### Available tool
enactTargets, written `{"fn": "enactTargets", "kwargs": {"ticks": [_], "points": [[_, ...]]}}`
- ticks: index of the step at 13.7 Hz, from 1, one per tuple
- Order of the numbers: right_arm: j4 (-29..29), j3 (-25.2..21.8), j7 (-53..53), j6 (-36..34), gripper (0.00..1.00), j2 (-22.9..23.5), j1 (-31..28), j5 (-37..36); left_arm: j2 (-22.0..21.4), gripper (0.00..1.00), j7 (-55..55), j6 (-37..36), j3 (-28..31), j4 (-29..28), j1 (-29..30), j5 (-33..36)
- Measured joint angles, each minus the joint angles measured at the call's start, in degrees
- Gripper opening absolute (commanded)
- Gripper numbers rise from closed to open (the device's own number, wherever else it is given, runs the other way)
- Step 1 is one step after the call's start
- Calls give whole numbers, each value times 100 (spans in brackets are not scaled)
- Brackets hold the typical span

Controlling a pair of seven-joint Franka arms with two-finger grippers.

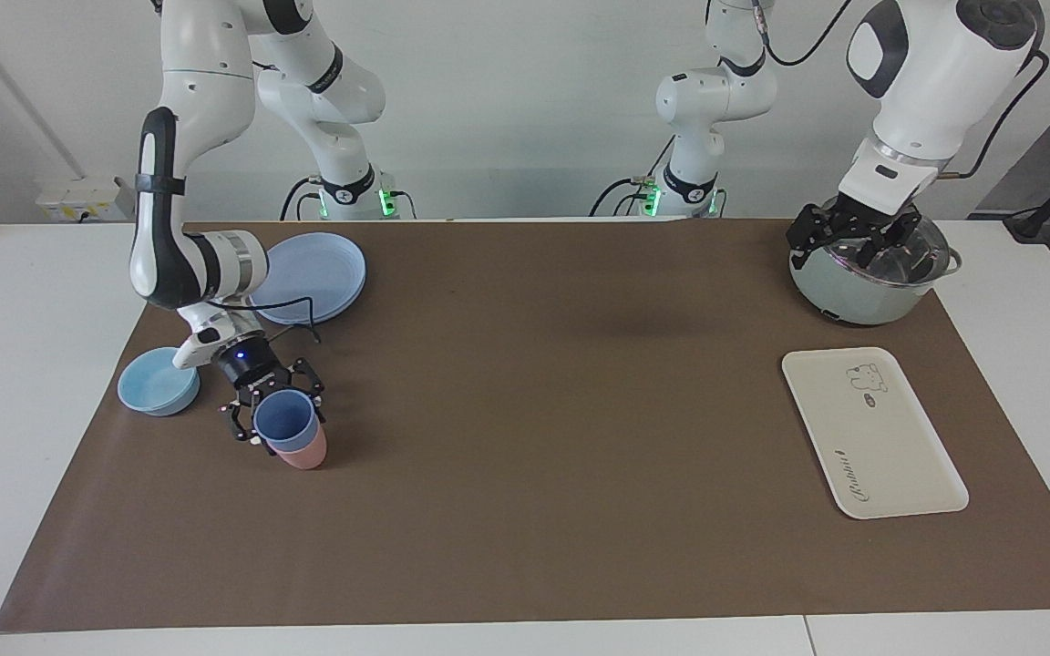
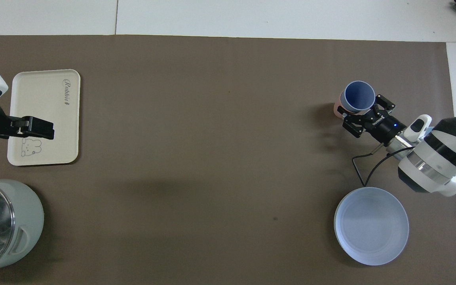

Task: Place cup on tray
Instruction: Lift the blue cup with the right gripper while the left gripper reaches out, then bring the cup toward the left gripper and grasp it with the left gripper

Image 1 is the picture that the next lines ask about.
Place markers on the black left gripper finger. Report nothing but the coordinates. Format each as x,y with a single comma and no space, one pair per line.
890,241
809,228

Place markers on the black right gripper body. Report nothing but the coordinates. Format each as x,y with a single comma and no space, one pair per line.
252,364

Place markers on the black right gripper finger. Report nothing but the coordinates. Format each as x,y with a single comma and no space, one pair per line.
242,419
313,383

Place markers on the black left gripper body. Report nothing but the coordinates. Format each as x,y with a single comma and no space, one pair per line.
862,219

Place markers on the blue ribbed cup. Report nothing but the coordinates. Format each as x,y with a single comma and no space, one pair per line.
286,419

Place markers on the pink cup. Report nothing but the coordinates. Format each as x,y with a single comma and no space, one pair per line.
306,456

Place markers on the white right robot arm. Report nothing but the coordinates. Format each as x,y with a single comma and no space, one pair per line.
192,91

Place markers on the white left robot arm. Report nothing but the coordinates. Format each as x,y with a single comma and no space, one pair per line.
935,82

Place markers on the cream tray with bear print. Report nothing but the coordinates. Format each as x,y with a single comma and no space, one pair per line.
871,437

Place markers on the glass pot lid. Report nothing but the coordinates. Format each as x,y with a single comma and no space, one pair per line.
931,260

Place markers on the pale green electric pot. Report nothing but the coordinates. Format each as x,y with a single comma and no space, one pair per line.
853,301

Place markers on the light blue bowl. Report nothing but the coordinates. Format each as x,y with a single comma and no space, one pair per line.
149,387

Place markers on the blue round plate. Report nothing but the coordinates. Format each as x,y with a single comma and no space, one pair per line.
320,273

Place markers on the brown table mat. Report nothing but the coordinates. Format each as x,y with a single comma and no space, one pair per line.
534,437

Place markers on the white power strip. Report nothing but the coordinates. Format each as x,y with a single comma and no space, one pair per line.
83,199

